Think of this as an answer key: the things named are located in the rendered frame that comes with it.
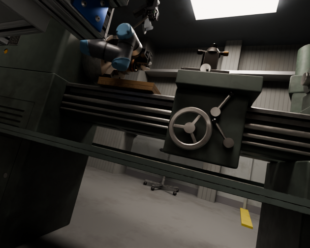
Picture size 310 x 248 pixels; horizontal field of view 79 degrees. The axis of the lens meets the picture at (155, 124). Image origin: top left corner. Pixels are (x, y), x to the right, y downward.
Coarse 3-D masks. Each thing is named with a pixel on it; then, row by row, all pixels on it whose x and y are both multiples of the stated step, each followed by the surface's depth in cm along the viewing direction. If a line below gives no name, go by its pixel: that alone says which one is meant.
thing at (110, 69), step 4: (108, 68) 111; (112, 68) 110; (108, 72) 108; (112, 72) 108; (116, 72) 110; (120, 72) 113; (100, 76) 109; (104, 76) 109; (108, 76) 109; (112, 76) 109
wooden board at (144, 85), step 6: (102, 78) 95; (108, 78) 94; (114, 78) 93; (102, 84) 95; (108, 84) 94; (114, 84) 93; (120, 84) 92; (126, 84) 91; (132, 84) 90; (138, 84) 89; (144, 84) 88; (150, 84) 87; (132, 90) 93; (138, 90) 90; (144, 90) 88; (150, 90) 87; (156, 90) 93
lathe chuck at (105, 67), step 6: (108, 36) 106; (108, 42) 107; (90, 60) 105; (96, 60) 103; (102, 60) 104; (90, 66) 106; (96, 66) 105; (102, 66) 105; (108, 66) 111; (90, 72) 108; (96, 72) 107; (102, 72) 106; (96, 78) 110; (120, 78) 126; (96, 84) 117
